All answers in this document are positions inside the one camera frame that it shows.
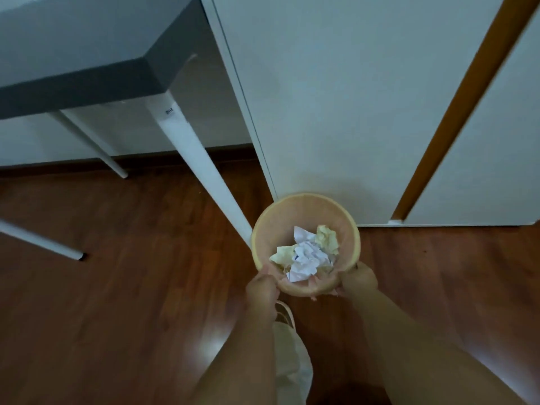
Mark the white crumpled paper ball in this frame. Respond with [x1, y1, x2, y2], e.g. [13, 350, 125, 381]
[286, 226, 332, 283]

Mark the person's right hand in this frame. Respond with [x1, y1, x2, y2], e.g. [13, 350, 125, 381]
[339, 262, 379, 299]

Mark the yellow crumpled paper ball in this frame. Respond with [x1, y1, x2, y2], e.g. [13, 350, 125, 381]
[314, 225, 340, 257]
[269, 244, 299, 272]

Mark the beige round waste basket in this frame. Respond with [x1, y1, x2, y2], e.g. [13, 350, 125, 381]
[251, 192, 362, 298]

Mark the grey table with white legs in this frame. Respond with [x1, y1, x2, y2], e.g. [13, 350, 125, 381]
[0, 0, 254, 262]

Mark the person's left hand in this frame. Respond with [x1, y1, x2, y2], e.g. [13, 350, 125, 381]
[246, 263, 281, 318]

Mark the white wardrobe with wooden strip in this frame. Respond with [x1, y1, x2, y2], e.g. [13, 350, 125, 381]
[199, 0, 540, 228]

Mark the person's left forearm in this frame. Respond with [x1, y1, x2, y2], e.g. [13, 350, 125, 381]
[189, 310, 279, 405]

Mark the person's right forearm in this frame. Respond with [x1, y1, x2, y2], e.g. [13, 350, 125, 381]
[348, 287, 528, 405]

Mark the cream cloth tote bag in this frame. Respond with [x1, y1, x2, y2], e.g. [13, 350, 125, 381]
[272, 301, 314, 405]

